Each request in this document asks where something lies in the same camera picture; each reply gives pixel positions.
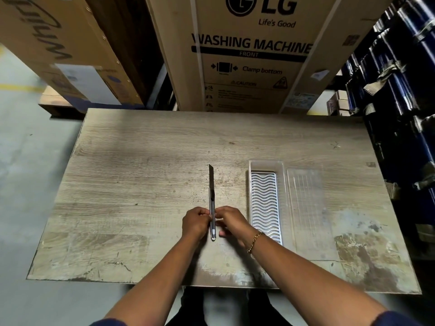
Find stack of dark blue wrapped goods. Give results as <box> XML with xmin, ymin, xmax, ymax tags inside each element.
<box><xmin>341</xmin><ymin>0</ymin><xmax>435</xmax><ymax>262</ymax></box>

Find person's left hand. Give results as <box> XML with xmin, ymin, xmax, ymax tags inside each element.
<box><xmin>181</xmin><ymin>206</ymin><xmax>213</xmax><ymax>240</ymax></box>

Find clear plastic tray lid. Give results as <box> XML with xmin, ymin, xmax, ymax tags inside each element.
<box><xmin>286</xmin><ymin>168</ymin><xmax>340</xmax><ymax>262</ymax></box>

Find clear plastic tray with blades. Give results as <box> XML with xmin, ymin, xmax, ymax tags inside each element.
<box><xmin>248</xmin><ymin>160</ymin><xmax>289</xmax><ymax>246</ymax></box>

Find gold chain bracelet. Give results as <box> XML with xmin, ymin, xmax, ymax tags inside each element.
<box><xmin>247</xmin><ymin>232</ymin><xmax>265</xmax><ymax>254</ymax></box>

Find person's left forearm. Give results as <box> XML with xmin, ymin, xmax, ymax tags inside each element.
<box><xmin>89</xmin><ymin>231</ymin><xmax>208</xmax><ymax>326</ymax></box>

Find small stacked cardboard boxes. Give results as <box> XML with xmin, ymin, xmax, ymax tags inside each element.
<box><xmin>327</xmin><ymin>90</ymin><xmax>351</xmax><ymax>116</ymax></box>

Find person's dark trousers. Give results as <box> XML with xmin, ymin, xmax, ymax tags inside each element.
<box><xmin>167</xmin><ymin>287</ymin><xmax>293</xmax><ymax>326</ymax></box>

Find silver utility knife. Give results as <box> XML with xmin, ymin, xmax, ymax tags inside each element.
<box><xmin>208</xmin><ymin>164</ymin><xmax>217</xmax><ymax>241</ymax></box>

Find person's right hand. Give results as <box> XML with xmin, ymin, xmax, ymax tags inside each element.
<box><xmin>214</xmin><ymin>206</ymin><xmax>254</xmax><ymax>247</ymax></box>

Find large printed cardboard appliance box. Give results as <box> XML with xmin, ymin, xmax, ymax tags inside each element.
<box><xmin>144</xmin><ymin>0</ymin><xmax>396</xmax><ymax>115</ymax></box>

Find cardboard box with white label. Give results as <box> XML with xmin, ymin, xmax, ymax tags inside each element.
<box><xmin>0</xmin><ymin>0</ymin><xmax>145</xmax><ymax>112</ymax></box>

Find person's right forearm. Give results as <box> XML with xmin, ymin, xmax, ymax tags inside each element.
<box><xmin>238</xmin><ymin>231</ymin><xmax>423</xmax><ymax>326</ymax></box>

